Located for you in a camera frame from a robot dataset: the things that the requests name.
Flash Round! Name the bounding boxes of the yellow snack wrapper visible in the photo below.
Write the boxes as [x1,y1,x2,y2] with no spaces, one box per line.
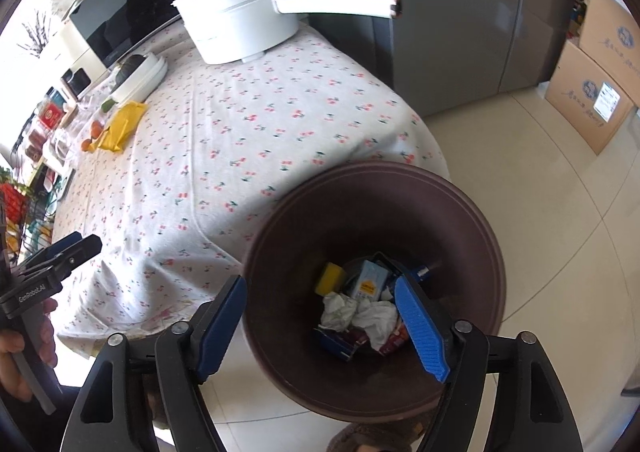
[93,101,148,153]

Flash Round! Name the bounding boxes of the white tissue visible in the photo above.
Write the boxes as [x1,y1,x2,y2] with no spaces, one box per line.
[350,298,398,351]

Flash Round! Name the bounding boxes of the white paper wrapper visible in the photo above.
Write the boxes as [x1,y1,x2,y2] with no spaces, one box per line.
[319,292,358,333]

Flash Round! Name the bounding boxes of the red soda can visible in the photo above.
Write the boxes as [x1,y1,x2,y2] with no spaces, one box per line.
[378,321,409,356]

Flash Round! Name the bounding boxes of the blue snack box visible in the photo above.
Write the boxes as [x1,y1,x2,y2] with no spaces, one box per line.
[316,328,369,361]

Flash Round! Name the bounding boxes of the light blue milk carton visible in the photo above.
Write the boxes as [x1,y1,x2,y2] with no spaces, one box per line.
[348,261,390,302]

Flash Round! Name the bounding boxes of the brown round trash bin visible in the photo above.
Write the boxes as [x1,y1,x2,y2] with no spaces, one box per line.
[244,162,506,422]

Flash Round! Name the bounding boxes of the person's left hand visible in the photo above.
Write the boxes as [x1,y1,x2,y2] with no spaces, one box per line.
[0,298,58,402]

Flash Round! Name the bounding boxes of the orange tangerine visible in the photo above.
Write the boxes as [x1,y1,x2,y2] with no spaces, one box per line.
[81,139,93,152]
[90,121,103,139]

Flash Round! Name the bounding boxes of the cherry print tablecloth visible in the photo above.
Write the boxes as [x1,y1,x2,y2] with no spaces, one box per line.
[53,23,448,356]

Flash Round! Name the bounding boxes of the cream white air fryer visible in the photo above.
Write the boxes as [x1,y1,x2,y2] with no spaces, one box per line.
[61,35,108,101]

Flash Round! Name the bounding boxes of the dark green pumpkin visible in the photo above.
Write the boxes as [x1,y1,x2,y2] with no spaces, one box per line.
[116,54,145,84]

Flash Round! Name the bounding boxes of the cardboard box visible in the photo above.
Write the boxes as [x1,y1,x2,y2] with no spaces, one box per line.
[544,41,634,154]
[578,0,640,106]

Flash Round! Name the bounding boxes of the white electric cooking pot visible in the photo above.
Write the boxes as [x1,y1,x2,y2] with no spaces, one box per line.
[172,0,402,64]

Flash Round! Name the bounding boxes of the grey refrigerator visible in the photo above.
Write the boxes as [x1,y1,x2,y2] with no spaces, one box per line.
[309,0,573,115]

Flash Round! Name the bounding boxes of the black wire rack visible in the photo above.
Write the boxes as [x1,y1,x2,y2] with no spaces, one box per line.
[1,168,54,265]

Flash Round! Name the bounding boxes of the white bowl green handle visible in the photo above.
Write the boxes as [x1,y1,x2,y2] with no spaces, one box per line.
[101,54,167,112]

